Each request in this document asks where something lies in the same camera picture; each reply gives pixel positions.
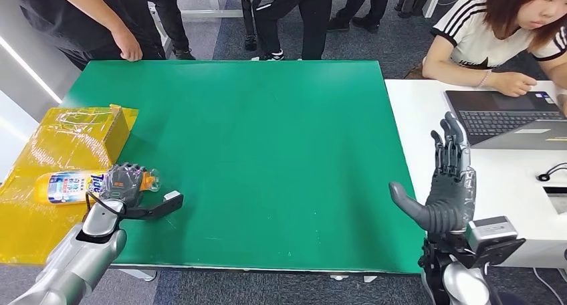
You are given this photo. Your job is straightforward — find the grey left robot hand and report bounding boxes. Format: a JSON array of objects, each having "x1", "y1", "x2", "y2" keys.
[{"x1": 98, "y1": 162, "x2": 154, "y2": 209}]

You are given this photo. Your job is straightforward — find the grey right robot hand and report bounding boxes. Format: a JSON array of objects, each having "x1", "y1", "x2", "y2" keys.
[{"x1": 388, "y1": 111, "x2": 477, "y2": 237}]

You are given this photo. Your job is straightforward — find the orange detergent bottle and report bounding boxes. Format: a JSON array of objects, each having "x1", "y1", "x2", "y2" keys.
[{"x1": 33, "y1": 167, "x2": 161, "y2": 207}]

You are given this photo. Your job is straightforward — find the white desk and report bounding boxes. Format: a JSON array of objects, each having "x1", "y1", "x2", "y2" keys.
[{"x1": 385, "y1": 79, "x2": 567, "y2": 270}]

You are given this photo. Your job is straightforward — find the yellow taped cardboard box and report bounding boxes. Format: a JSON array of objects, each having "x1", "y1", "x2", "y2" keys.
[{"x1": 0, "y1": 103, "x2": 140, "y2": 266}]

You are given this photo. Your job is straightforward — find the dark grey laptop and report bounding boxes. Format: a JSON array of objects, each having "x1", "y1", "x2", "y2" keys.
[{"x1": 445, "y1": 90, "x2": 567, "y2": 151}]

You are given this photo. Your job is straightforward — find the grey flat device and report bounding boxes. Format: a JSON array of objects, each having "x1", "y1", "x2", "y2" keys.
[{"x1": 544, "y1": 187, "x2": 567, "y2": 215}]

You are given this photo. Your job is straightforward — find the green table cover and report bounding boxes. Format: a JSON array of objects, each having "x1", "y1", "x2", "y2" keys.
[{"x1": 58, "y1": 60, "x2": 427, "y2": 275}]

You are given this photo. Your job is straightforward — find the standing person at table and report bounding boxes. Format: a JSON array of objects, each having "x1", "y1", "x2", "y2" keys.
[{"x1": 0, "y1": 0, "x2": 167, "y2": 71}]

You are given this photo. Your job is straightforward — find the seated person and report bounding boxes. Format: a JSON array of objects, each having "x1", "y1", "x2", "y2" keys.
[{"x1": 421, "y1": 0, "x2": 567, "y2": 118}]

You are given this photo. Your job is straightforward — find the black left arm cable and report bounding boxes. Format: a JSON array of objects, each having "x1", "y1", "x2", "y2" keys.
[{"x1": 85, "y1": 191, "x2": 126, "y2": 216}]

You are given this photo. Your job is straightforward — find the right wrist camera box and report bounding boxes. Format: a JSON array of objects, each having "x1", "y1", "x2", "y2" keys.
[{"x1": 463, "y1": 215, "x2": 527, "y2": 268}]

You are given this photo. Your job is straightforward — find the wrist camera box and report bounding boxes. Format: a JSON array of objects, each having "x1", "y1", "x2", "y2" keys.
[
  {"x1": 124, "y1": 190, "x2": 185, "y2": 221},
  {"x1": 463, "y1": 215, "x2": 527, "y2": 268}
]

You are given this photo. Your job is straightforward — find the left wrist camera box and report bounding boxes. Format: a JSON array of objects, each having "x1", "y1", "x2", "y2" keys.
[{"x1": 124, "y1": 190, "x2": 185, "y2": 221}]

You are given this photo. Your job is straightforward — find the black cable on desk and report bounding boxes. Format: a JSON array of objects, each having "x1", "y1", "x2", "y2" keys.
[{"x1": 537, "y1": 162, "x2": 567, "y2": 183}]

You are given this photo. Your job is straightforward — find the thin white cable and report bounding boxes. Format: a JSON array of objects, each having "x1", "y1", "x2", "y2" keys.
[{"x1": 532, "y1": 267, "x2": 567, "y2": 305}]

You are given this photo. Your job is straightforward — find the white table frame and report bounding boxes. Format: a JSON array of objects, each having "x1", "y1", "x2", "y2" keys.
[{"x1": 148, "y1": 0, "x2": 245, "y2": 58}]

